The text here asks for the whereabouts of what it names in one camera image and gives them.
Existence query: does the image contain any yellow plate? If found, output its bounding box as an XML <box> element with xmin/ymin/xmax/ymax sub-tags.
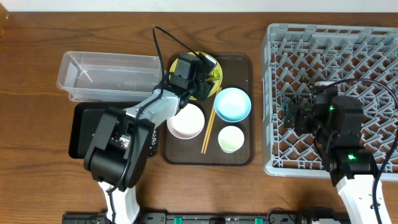
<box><xmin>169</xmin><ymin>52</ymin><xmax>223</xmax><ymax>100</ymax></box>

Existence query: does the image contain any pink bowl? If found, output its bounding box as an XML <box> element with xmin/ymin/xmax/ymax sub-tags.
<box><xmin>167</xmin><ymin>103</ymin><xmax>205</xmax><ymax>140</ymax></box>

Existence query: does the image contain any light blue bowl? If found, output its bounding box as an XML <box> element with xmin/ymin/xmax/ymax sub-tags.
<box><xmin>215</xmin><ymin>88</ymin><xmax>252</xmax><ymax>123</ymax></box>

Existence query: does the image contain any pale green cup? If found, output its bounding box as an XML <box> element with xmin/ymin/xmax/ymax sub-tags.
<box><xmin>218</xmin><ymin>126</ymin><xmax>244</xmax><ymax>153</ymax></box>

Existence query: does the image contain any green orange snack wrapper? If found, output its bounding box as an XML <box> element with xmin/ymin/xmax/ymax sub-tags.
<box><xmin>207</xmin><ymin>70</ymin><xmax>221</xmax><ymax>82</ymax></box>

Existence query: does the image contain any cooked rice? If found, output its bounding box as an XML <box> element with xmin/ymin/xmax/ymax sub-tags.
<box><xmin>119</xmin><ymin>129</ymin><xmax>159</xmax><ymax>157</ymax></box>

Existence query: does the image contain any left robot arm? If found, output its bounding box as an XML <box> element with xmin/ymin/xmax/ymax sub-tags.
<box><xmin>83</xmin><ymin>53</ymin><xmax>218</xmax><ymax>223</ymax></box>

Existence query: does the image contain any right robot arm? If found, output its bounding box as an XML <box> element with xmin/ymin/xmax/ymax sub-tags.
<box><xmin>282</xmin><ymin>85</ymin><xmax>391</xmax><ymax>223</ymax></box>

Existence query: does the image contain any grey dishwasher rack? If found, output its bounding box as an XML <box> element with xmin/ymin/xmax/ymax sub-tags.
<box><xmin>261</xmin><ymin>24</ymin><xmax>397</xmax><ymax>182</ymax></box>

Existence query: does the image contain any dark brown tray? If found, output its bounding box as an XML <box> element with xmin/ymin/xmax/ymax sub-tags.
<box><xmin>161</xmin><ymin>53</ymin><xmax>255</xmax><ymax>166</ymax></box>

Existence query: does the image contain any clear plastic bin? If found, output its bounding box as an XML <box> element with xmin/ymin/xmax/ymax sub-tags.
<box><xmin>57</xmin><ymin>51</ymin><xmax>161</xmax><ymax>102</ymax></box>

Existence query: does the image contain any black plastic bin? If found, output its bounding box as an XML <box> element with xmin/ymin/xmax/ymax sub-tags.
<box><xmin>68</xmin><ymin>101</ymin><xmax>159</xmax><ymax>159</ymax></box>

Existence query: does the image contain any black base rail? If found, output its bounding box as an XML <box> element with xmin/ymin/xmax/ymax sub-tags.
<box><xmin>61</xmin><ymin>207</ymin><xmax>351</xmax><ymax>224</ymax></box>

